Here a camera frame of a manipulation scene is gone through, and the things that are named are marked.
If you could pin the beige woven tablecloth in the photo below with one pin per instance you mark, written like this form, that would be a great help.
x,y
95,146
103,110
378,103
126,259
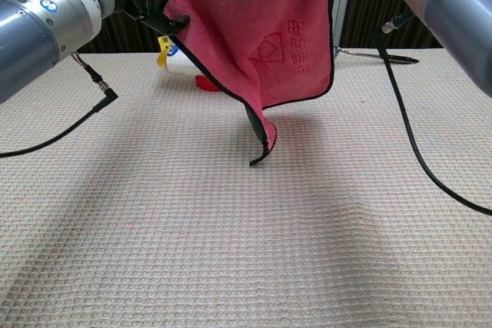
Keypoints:
x,y
192,247

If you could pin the red plastic bowl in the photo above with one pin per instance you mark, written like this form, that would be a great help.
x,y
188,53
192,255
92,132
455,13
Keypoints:
x,y
203,84

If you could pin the white metal frame post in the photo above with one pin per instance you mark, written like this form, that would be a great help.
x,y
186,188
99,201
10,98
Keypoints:
x,y
341,13

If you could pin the red and black cloth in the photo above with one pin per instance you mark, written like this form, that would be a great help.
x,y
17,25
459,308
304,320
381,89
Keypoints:
x,y
238,36

